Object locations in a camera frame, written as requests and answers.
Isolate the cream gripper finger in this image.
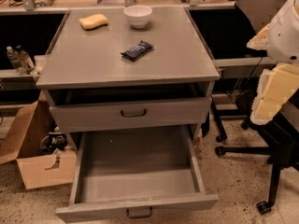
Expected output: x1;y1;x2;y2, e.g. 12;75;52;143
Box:
247;24;270;50
250;63;299;125

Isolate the dark blue snack bar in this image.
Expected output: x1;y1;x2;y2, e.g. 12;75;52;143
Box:
121;41;153;62

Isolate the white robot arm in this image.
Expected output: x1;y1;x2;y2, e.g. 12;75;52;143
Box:
247;0;299;125

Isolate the closed grey middle drawer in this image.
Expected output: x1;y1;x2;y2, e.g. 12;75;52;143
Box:
50;97;211;133

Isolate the grey drawer cabinet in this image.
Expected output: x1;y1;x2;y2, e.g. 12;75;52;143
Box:
36;6;221;143

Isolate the open grey bottom drawer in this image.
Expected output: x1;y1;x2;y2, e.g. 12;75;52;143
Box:
56;125;219;223

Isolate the black office chair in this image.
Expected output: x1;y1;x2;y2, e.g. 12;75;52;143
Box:
215;90;299;215

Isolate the white ceramic bowl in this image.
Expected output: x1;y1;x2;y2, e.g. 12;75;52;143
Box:
123;5;152;28

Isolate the yellow sponge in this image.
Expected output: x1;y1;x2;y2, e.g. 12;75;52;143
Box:
79;14;108;30

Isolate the brown plastic bottle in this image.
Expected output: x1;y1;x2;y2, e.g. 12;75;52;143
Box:
16;45;35;72

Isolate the clear plastic water bottle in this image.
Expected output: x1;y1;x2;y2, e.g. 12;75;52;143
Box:
7;46;27;76

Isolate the open cardboard box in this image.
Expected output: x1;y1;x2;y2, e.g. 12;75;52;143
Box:
0;94;77;189

